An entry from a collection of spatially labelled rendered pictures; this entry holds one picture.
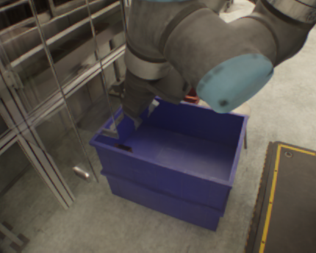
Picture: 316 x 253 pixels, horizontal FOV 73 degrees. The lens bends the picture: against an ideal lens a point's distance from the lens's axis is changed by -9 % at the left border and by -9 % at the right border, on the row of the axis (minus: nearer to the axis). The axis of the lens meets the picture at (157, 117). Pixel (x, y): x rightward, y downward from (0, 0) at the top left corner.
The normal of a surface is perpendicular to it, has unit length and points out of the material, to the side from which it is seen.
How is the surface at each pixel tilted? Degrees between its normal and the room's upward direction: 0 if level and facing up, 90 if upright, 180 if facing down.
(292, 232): 0
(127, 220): 0
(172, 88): 25
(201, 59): 66
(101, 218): 0
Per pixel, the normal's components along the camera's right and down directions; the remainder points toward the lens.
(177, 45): -0.65, 0.25
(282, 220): -0.07, -0.76
